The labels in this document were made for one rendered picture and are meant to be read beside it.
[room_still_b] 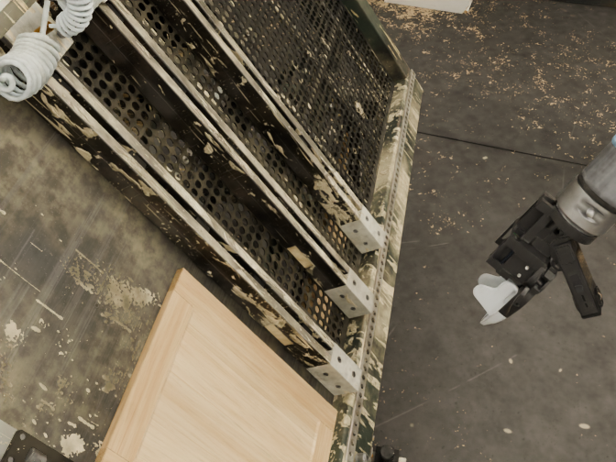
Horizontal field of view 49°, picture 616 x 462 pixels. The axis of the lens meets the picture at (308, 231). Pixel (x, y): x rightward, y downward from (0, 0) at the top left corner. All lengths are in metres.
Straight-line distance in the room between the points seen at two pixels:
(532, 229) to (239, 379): 0.72
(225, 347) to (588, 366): 1.89
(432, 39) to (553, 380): 2.51
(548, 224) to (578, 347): 2.10
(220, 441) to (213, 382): 0.11
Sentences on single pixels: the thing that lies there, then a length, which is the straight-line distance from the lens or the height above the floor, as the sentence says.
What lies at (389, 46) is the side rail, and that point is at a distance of 2.58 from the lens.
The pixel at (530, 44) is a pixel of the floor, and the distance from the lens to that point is 4.69.
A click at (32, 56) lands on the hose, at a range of 1.03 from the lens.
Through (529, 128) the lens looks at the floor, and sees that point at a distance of 3.97.
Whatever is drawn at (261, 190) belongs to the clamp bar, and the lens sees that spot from 1.54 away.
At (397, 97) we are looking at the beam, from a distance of 2.54.
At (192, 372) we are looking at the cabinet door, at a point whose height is 1.27.
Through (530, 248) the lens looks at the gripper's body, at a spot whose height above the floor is 1.70.
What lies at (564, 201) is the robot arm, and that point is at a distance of 0.92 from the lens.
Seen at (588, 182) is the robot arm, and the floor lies 1.80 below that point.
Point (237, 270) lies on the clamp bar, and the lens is 1.39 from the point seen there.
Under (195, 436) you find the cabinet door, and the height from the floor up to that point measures 1.22.
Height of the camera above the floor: 2.38
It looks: 47 degrees down
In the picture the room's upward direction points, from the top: 2 degrees counter-clockwise
